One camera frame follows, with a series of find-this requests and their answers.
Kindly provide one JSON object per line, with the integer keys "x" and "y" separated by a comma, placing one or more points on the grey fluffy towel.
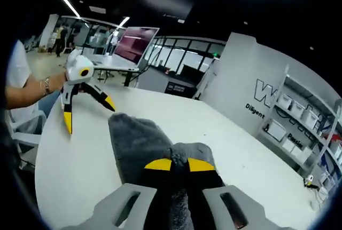
{"x": 139, "y": 139}

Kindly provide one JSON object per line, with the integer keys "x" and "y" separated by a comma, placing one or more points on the open silver laptop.
{"x": 133, "y": 43}

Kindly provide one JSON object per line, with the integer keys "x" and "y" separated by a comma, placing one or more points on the person's left hand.
{"x": 57, "y": 82}

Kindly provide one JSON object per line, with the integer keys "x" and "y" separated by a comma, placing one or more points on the white desk with black legs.
{"x": 115, "y": 68}

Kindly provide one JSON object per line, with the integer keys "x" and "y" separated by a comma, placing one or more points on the person's white shirt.
{"x": 17, "y": 62}

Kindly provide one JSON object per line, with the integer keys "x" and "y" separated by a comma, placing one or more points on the black low cabinet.
{"x": 179, "y": 88}

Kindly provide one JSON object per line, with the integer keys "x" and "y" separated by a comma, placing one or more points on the white door panel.
{"x": 209, "y": 80}

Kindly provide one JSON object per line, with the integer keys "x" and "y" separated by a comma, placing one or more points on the spare white yellow gripper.
{"x": 310, "y": 182}

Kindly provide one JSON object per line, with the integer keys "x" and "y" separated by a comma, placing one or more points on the row of white storage bins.
{"x": 299, "y": 110}

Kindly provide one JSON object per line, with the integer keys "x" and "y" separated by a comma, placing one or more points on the grey metal shelving rack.
{"x": 315, "y": 123}

